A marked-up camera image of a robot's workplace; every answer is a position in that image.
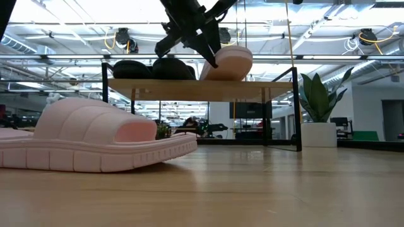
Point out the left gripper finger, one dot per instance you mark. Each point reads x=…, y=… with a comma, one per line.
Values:
x=215, y=34
x=203, y=47

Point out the pink foam slide sandal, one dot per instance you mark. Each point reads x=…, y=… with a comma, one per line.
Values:
x=79, y=126
x=232, y=67

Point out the silver ventilation duct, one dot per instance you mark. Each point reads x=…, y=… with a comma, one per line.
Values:
x=363, y=67

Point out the black foam slide sandal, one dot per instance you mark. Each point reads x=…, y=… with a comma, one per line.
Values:
x=173, y=69
x=132, y=71

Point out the green board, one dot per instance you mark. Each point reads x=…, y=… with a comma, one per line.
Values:
x=366, y=136

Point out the dark door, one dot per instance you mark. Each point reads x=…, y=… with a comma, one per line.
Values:
x=393, y=119

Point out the dark monitor screen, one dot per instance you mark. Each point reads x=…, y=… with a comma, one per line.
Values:
x=249, y=110

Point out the white robot figure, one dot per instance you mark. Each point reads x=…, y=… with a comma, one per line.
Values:
x=53, y=98

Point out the black background robot arm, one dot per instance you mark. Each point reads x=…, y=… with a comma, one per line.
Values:
x=217, y=127

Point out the white plant pot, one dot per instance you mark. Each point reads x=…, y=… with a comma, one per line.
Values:
x=318, y=135

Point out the small green plant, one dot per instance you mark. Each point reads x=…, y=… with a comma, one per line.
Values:
x=162, y=130

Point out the overhead rig light bar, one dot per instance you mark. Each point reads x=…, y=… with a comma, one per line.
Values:
x=284, y=57

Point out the wooden shelf with black frame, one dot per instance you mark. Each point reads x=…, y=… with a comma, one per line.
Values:
x=202, y=89

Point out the green leafy plant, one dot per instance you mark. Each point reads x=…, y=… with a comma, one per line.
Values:
x=317, y=97

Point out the black table border rail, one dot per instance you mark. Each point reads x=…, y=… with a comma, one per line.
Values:
x=372, y=145

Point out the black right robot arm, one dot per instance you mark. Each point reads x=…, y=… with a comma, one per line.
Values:
x=298, y=1

